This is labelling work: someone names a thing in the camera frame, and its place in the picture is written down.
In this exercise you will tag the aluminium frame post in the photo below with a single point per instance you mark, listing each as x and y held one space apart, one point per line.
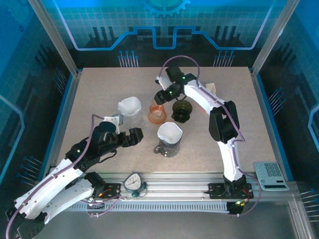
53 37
274 37

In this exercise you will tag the teal alarm clock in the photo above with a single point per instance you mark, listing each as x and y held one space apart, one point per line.
133 184

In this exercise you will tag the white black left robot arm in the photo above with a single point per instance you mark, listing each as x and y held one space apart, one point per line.
49 180

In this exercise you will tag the blue table edge strip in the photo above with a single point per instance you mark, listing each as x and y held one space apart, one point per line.
282 154
59 117

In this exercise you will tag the clear glass carafe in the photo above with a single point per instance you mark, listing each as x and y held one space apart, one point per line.
133 122

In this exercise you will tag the grey desk calculator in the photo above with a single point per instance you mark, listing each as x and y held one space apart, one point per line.
270 174

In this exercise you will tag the dark green glass dripper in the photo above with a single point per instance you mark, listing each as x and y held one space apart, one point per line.
182 109

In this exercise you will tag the white paper coffee filter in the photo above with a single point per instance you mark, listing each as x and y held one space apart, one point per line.
129 105
169 133

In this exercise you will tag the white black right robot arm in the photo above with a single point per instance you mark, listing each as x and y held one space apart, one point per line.
229 159

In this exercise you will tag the orange plastic dripper cup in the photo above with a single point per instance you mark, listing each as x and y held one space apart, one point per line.
157 117

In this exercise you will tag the clear glass dripper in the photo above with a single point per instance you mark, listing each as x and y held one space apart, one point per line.
135 115

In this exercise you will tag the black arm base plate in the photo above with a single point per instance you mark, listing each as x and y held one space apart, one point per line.
216 191
112 189

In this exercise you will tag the smoky grey dripper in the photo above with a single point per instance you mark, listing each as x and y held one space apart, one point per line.
175 144

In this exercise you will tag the aluminium mounting rail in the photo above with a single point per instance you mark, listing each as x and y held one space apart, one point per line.
174 179

